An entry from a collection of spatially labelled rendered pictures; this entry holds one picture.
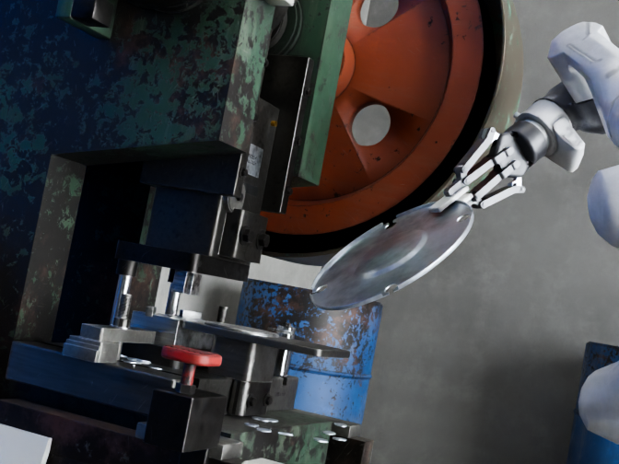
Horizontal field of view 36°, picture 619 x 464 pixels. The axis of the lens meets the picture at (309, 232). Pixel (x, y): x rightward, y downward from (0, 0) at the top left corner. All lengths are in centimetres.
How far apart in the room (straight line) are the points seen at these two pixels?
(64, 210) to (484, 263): 345
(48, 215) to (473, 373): 348
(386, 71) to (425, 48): 9
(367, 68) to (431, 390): 310
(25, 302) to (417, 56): 90
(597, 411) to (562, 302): 336
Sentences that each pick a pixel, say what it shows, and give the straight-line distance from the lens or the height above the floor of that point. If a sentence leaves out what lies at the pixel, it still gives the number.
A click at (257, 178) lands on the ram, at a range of 166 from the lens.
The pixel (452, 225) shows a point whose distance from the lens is 151.
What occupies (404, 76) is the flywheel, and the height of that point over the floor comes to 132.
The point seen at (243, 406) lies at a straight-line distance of 155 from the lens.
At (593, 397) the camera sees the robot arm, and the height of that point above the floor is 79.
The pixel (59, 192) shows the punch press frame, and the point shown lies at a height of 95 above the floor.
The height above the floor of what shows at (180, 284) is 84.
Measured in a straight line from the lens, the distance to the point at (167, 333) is 159.
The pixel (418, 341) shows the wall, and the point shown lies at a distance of 494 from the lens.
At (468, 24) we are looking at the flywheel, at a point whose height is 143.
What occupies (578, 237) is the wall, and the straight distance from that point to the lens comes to 481.
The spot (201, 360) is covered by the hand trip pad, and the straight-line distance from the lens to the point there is 123.
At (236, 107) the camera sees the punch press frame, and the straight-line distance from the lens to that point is 148.
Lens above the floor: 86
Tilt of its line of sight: 4 degrees up
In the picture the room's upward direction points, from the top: 10 degrees clockwise
